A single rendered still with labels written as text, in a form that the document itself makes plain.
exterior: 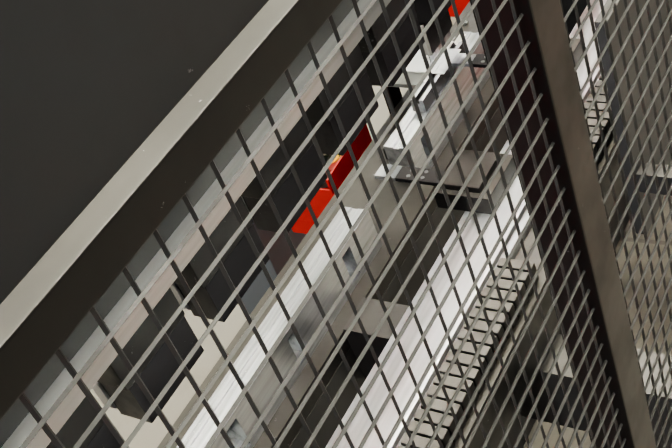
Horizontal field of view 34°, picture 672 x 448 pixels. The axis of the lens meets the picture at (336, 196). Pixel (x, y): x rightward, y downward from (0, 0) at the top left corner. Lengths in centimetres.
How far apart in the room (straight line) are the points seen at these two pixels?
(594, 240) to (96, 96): 56
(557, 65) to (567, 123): 5
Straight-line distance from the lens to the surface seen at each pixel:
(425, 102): 226
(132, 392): 163
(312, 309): 197
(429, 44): 227
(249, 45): 57
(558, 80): 90
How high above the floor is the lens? 227
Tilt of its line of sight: 37 degrees down
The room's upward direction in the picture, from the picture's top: 23 degrees counter-clockwise
